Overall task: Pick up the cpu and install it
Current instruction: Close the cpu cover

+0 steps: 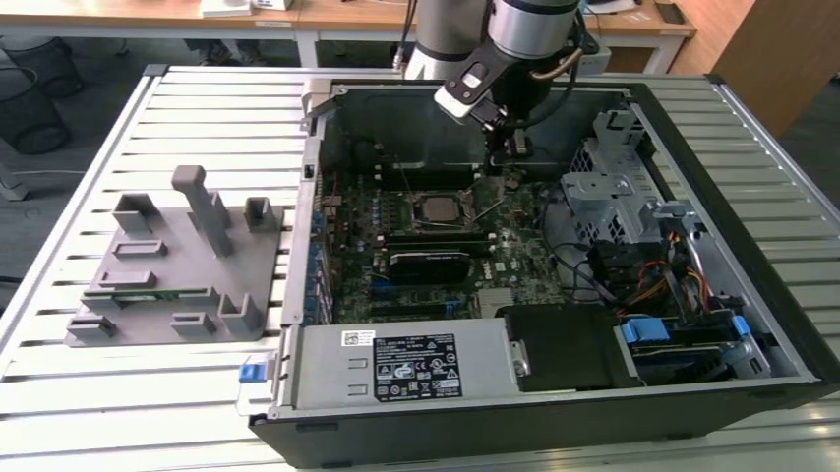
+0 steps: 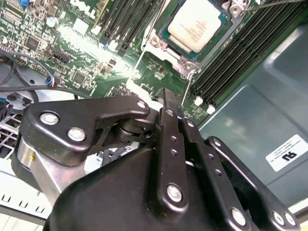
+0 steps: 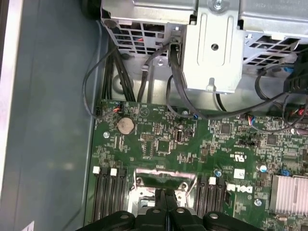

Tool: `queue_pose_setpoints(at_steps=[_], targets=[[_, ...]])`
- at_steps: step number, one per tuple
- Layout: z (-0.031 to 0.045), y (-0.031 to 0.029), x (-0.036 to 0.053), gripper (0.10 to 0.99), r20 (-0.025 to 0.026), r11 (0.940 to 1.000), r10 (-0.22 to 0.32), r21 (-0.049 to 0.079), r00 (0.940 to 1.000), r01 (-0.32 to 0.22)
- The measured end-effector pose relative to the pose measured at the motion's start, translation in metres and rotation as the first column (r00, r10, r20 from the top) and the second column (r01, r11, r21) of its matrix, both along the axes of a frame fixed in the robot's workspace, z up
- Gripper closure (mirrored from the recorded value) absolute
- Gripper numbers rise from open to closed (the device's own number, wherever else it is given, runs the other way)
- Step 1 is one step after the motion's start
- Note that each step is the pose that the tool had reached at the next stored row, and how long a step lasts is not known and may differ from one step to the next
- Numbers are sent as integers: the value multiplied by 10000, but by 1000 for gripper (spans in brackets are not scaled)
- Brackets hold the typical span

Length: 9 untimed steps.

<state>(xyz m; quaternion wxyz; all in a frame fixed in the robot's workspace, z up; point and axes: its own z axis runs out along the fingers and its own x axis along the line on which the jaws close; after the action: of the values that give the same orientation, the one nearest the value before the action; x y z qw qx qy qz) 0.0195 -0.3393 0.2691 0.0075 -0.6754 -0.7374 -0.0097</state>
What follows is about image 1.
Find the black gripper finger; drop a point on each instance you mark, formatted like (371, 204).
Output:
(498, 142)

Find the silver square CPU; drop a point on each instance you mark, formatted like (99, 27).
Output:
(441, 207)

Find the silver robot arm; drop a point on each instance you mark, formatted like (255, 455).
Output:
(531, 24)

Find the CPU socket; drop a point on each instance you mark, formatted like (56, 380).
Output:
(411, 209)

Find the silver coin cell battery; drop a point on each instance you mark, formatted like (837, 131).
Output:
(511, 184)

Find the RAM slot white clips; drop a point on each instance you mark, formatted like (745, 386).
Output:
(433, 234)
(433, 179)
(433, 168)
(433, 245)

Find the silver metal drive cage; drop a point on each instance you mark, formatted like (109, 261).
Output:
(593, 184)

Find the green motherboard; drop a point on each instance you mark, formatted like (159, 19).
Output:
(525, 241)

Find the black phone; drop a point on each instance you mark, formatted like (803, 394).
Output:
(670, 12)

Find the black graphics card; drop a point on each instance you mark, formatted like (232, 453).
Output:
(426, 268)

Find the silver chipset heatsink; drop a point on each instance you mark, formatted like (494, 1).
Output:
(498, 302)

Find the blue expansion slot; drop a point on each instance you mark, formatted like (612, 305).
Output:
(383, 284)

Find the black expansion slot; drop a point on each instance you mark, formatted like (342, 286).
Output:
(406, 311)

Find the wooden cabinet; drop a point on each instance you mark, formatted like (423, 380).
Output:
(774, 59)

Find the black plastic shroud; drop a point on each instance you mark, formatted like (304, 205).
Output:
(563, 344)

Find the small white device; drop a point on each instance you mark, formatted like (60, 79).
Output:
(270, 4)

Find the blue disk carrier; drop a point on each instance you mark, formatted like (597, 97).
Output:
(642, 332)

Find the white barcode sticker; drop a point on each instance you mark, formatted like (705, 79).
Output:
(356, 338)

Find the grey parts rack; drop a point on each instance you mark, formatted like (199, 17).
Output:
(250, 275)

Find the black rating label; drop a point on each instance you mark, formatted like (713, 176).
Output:
(418, 368)

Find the white box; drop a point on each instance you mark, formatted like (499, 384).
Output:
(226, 7)

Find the black hard disk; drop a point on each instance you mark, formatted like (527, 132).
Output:
(682, 364)

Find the silver power supply unit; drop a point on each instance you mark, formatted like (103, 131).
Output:
(315, 373)

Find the green RAM stick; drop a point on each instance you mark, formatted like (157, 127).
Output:
(171, 295)

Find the blue case latch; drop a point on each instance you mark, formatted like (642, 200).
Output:
(254, 373)

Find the black open PC case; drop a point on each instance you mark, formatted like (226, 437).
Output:
(459, 437)

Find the black mesh wastebasket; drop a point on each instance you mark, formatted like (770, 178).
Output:
(59, 64)
(32, 118)

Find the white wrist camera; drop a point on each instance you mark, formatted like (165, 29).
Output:
(455, 103)

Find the wooden desk white frame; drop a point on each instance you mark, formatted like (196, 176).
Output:
(131, 19)

